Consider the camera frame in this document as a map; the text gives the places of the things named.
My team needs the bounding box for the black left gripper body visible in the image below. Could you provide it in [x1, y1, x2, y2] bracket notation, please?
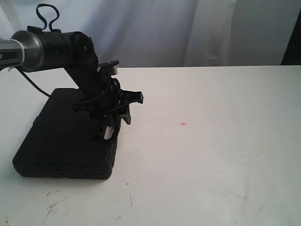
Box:
[72, 79, 143, 119]

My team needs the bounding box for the black plastic carrying case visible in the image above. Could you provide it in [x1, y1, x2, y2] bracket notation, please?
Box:
[12, 88, 121, 179]

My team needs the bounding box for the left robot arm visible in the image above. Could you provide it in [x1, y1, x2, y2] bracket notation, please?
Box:
[0, 26, 143, 140]

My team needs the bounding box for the white backdrop curtain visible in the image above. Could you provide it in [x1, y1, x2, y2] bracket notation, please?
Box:
[0, 0, 297, 69]

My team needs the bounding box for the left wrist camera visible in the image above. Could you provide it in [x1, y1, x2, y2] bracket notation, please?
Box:
[97, 60, 119, 76]

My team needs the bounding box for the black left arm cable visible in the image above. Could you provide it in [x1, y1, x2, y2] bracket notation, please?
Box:
[17, 4, 111, 104]

